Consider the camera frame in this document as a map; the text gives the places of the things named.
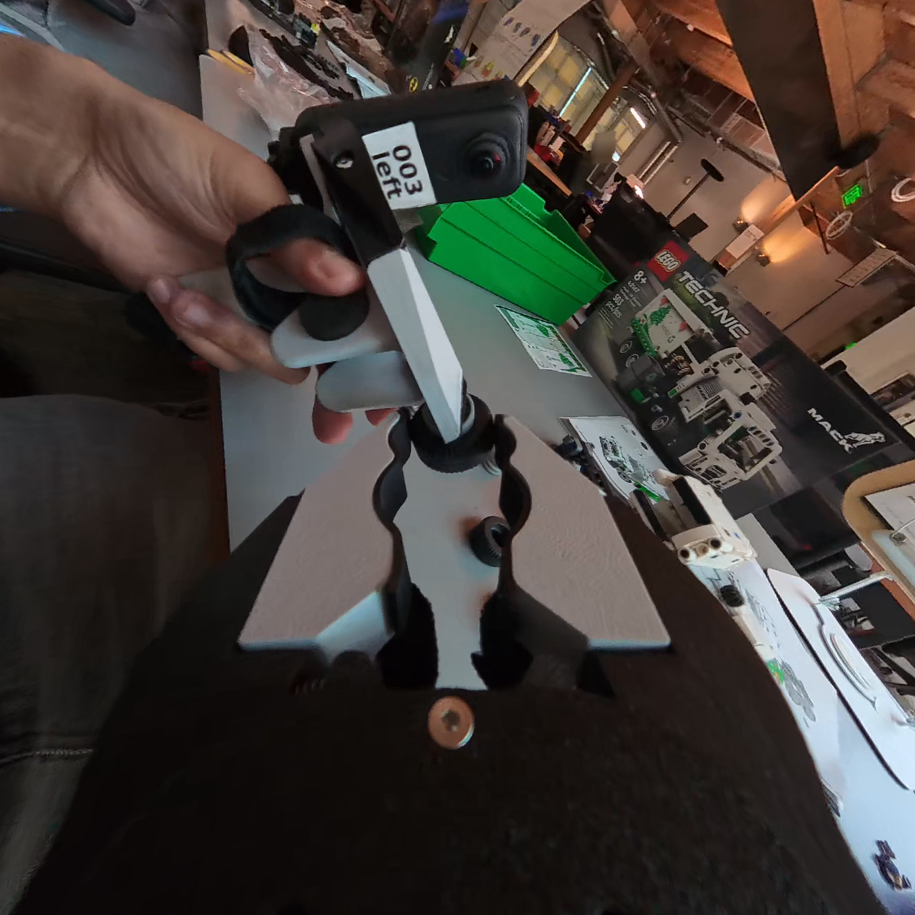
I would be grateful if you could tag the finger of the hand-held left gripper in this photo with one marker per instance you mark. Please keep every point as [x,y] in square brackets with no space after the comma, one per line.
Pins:
[418,336]

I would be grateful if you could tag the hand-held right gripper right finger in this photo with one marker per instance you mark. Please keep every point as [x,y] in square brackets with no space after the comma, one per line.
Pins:
[586,565]

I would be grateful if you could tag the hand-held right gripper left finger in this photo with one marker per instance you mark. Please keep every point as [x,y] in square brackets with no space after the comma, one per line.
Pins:
[322,557]

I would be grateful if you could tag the lego instruction booklet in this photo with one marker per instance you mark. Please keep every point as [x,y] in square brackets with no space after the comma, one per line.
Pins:
[615,450]

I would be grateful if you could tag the white lego truck model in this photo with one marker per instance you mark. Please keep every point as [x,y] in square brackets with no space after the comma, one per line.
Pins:
[708,529]

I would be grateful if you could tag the dark lego set box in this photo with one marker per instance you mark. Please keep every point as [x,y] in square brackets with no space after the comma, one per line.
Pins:
[750,357]

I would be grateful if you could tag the person's left hand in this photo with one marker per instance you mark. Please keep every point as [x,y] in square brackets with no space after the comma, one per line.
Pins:
[136,164]

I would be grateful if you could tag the small black rubber tire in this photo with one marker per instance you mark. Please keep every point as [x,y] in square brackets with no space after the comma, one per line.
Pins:
[488,545]

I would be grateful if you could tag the green white printed leaflet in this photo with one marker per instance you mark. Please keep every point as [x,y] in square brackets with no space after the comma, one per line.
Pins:
[543,342]

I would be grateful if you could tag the green plastic bin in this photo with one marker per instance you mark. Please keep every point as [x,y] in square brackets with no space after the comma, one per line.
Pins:
[515,250]

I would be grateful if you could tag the clear bag of black parts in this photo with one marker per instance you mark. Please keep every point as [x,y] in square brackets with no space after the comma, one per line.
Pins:
[300,57]

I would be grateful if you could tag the person's grey pants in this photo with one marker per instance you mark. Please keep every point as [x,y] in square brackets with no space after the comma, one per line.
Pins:
[93,572]

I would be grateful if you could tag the white stand base board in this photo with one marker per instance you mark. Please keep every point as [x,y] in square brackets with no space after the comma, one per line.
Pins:
[858,672]

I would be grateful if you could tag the person's dark shirt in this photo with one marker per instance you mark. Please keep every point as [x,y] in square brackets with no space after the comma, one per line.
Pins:
[71,336]

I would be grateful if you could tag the green exit sign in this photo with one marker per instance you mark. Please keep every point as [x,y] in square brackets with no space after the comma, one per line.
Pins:
[853,196]

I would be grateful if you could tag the metal stand post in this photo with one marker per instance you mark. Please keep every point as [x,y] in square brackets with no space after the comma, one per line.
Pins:
[858,587]

